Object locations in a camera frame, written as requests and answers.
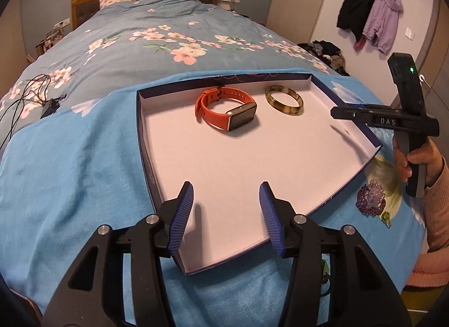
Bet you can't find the black hanging jacket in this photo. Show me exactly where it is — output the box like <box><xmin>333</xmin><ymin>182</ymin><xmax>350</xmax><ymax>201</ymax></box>
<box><xmin>336</xmin><ymin>0</ymin><xmax>375</xmax><ymax>42</ymax></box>

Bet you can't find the tortoiseshell bangle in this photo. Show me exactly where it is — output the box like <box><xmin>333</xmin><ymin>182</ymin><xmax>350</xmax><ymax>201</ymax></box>
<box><xmin>265</xmin><ymin>84</ymin><xmax>304</xmax><ymax>115</ymax></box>

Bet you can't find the light blue floral blanket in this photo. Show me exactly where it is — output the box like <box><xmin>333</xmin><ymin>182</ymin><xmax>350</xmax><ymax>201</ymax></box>
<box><xmin>1</xmin><ymin>71</ymin><xmax>425</xmax><ymax>326</ymax></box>

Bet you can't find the dark blue shallow box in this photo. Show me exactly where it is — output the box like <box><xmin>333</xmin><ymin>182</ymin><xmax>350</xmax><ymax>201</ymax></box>
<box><xmin>137</xmin><ymin>74</ymin><xmax>381</xmax><ymax>274</ymax></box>

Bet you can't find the wooden door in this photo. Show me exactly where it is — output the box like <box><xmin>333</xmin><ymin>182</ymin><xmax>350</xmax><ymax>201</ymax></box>
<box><xmin>416</xmin><ymin>0</ymin><xmax>448</xmax><ymax>98</ymax></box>

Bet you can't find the purple hanging jacket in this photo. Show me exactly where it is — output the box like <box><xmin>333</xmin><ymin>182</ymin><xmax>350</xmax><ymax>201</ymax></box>
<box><xmin>354</xmin><ymin>0</ymin><xmax>403</xmax><ymax>54</ymax></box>

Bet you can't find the left nightstand clutter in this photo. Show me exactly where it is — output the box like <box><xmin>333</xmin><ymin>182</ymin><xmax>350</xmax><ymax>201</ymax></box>
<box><xmin>35</xmin><ymin>18</ymin><xmax>71</xmax><ymax>56</ymax></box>

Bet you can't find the clothes pile on floor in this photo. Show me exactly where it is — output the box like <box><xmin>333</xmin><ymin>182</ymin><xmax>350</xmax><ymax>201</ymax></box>
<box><xmin>297</xmin><ymin>40</ymin><xmax>350</xmax><ymax>77</ymax></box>

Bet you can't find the black charger cable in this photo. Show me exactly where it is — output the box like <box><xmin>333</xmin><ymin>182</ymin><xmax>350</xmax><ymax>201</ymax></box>
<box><xmin>0</xmin><ymin>73</ymin><xmax>68</xmax><ymax>152</ymax></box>

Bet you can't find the orange smart watch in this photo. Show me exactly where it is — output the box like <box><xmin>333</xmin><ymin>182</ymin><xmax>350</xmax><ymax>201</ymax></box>
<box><xmin>195</xmin><ymin>86</ymin><xmax>257</xmax><ymax>131</ymax></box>

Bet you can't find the blue floral duvet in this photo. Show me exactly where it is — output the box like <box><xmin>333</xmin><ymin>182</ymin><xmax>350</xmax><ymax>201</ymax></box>
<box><xmin>1</xmin><ymin>0</ymin><xmax>329</xmax><ymax>145</ymax></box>

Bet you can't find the person right hand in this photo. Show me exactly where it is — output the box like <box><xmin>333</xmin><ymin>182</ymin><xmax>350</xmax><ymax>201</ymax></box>
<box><xmin>393</xmin><ymin>135</ymin><xmax>445</xmax><ymax>187</ymax></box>

